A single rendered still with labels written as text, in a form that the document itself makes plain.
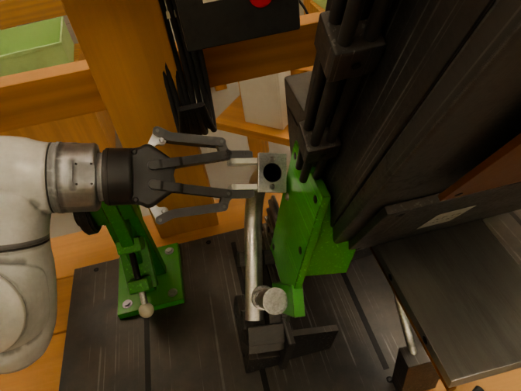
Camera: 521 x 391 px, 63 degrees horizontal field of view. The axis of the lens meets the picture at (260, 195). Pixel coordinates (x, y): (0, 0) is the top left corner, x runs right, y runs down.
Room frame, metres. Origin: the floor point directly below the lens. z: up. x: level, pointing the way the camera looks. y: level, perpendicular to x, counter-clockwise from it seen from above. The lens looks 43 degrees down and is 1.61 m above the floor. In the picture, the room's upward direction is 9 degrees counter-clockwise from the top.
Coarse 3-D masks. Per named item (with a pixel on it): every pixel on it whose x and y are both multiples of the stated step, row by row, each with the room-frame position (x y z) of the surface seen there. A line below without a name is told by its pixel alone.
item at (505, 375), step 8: (520, 368) 0.26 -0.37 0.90; (496, 376) 0.26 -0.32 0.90; (504, 376) 0.25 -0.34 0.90; (512, 376) 0.25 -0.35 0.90; (520, 376) 0.25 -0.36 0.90; (440, 384) 0.26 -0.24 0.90; (464, 384) 0.25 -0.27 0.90; (472, 384) 0.25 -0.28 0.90; (480, 384) 0.25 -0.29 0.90; (488, 384) 0.25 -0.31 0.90; (496, 384) 0.25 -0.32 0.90; (504, 384) 0.24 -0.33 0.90; (512, 384) 0.24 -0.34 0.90; (520, 384) 0.24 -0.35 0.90
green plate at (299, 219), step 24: (288, 168) 0.45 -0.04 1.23; (312, 168) 0.39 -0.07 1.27; (288, 192) 0.43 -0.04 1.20; (312, 192) 0.36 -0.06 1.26; (288, 216) 0.41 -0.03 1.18; (312, 216) 0.35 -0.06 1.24; (288, 240) 0.39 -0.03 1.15; (312, 240) 0.34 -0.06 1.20; (288, 264) 0.37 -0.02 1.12; (312, 264) 0.35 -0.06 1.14; (336, 264) 0.35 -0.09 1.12
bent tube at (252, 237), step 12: (264, 156) 0.46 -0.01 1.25; (276, 156) 0.46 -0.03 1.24; (264, 168) 0.50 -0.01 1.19; (276, 168) 0.47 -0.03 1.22; (252, 180) 0.50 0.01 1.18; (264, 180) 0.44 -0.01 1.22; (276, 180) 0.46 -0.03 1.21; (264, 192) 0.51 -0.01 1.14; (276, 192) 0.43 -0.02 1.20; (252, 204) 0.50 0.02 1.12; (252, 216) 0.49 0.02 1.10; (252, 228) 0.48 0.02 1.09; (252, 240) 0.47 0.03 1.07; (252, 252) 0.45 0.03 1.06; (252, 264) 0.44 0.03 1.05; (252, 276) 0.42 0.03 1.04; (252, 288) 0.41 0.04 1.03; (252, 312) 0.38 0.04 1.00
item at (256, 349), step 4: (244, 344) 0.35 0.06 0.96; (268, 344) 0.33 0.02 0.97; (272, 344) 0.33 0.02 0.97; (276, 344) 0.33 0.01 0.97; (280, 344) 0.33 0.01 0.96; (284, 344) 0.33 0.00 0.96; (244, 348) 0.34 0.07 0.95; (248, 348) 0.33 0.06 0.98; (252, 348) 0.33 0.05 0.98; (256, 348) 0.33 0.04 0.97; (260, 348) 0.33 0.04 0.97; (264, 348) 0.33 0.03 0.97; (268, 348) 0.33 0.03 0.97; (272, 348) 0.33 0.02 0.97; (276, 348) 0.33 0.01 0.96; (280, 348) 0.33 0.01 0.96; (284, 348) 0.33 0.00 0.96; (248, 352) 0.32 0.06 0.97; (252, 352) 0.32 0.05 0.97; (256, 352) 0.32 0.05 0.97; (260, 352) 0.32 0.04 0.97
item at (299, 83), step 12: (288, 84) 0.66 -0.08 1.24; (300, 84) 0.65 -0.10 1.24; (288, 96) 0.66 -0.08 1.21; (300, 96) 0.61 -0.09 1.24; (288, 108) 0.67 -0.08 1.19; (300, 108) 0.59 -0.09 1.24; (288, 120) 0.67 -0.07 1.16; (300, 120) 0.59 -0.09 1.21; (288, 132) 0.69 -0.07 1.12; (360, 252) 0.52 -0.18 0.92
